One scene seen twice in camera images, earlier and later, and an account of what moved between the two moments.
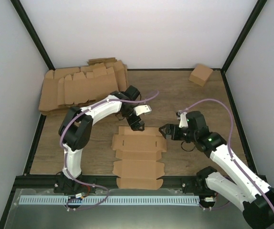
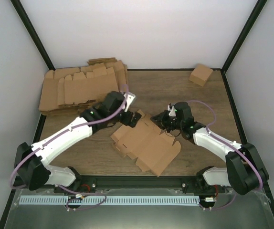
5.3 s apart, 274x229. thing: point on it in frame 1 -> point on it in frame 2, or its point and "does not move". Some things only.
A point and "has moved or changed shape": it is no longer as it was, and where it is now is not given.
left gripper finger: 141,127 -> 137,116
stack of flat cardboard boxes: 68,88 does not move
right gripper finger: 167,136 -> 158,122
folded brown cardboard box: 200,74 does not move
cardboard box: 138,151 has moved or changed shape
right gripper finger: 165,128 -> 157,116
